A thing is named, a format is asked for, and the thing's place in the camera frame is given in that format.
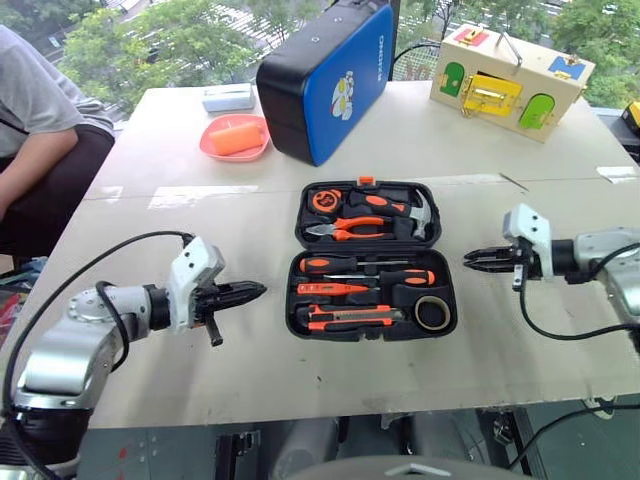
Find orange handled pliers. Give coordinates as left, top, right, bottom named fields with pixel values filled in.
left=305, top=215, right=394, bottom=243

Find pink plastic plate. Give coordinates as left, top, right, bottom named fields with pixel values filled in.
left=198, top=113, right=272, bottom=163

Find black tool case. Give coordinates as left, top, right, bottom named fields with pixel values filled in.
left=284, top=175, right=459, bottom=344

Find orange black tape measure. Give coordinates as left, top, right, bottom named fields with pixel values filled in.
left=310, top=189, right=344, bottom=214

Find light blue small box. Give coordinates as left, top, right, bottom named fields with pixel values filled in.
left=201, top=83, right=254, bottom=114

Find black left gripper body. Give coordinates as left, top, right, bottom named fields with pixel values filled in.
left=192, top=281, right=227, bottom=348

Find black table bracket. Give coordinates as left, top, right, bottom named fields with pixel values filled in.
left=215, top=429, right=262, bottom=480

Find wooden latch busy box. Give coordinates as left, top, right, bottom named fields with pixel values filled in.
left=428, top=23, right=597, bottom=145

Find orange voltage tester pen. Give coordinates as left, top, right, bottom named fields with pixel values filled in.
left=296, top=281, right=381, bottom=296

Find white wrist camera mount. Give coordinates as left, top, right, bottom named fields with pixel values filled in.
left=167, top=236, right=226, bottom=335
left=502, top=203, right=554, bottom=279

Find seated person in grey shirt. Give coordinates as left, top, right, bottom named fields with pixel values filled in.
left=0, top=24, right=117, bottom=259

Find black orange slim screwdriver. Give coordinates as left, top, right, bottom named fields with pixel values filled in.
left=323, top=268, right=437, bottom=289

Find black orange large screwdriver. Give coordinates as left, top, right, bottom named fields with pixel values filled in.
left=298, top=255, right=402, bottom=274

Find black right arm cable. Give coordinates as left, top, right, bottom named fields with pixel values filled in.
left=517, top=242, right=640, bottom=342

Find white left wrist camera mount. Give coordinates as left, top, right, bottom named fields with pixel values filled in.
left=167, top=236, right=226, bottom=335

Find blue black carry case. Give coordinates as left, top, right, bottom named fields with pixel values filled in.
left=255, top=0, right=397, bottom=168

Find orange sponge block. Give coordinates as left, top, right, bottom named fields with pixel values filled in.
left=208, top=121, right=267, bottom=157

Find black electrical tape roll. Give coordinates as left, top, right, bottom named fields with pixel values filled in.
left=413, top=294, right=452, bottom=332

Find black cable under table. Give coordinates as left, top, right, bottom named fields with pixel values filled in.
left=513, top=402, right=640, bottom=474

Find yellow black device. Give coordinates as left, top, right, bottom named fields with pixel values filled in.
left=619, top=99, right=640, bottom=134

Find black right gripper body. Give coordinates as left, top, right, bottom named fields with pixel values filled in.
left=508, top=238, right=544, bottom=292

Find dark grey rounded shape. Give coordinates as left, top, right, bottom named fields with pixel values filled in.
left=269, top=417, right=342, bottom=480

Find orange black utility knife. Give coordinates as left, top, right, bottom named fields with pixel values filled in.
left=305, top=304, right=405, bottom=333

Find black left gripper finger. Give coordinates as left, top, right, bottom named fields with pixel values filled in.
left=222, top=280, right=267, bottom=296
left=223, top=292, right=265, bottom=308

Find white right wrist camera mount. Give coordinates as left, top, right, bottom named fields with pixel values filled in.
left=502, top=203, right=554, bottom=279

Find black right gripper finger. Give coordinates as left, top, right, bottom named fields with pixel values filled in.
left=464, top=246, right=512, bottom=262
left=463, top=258, right=514, bottom=274

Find claw hammer orange black handle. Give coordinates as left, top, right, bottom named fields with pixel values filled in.
left=348, top=191, right=436, bottom=239

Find short black left arm cable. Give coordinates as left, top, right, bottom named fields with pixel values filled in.
left=94, top=280, right=132, bottom=374

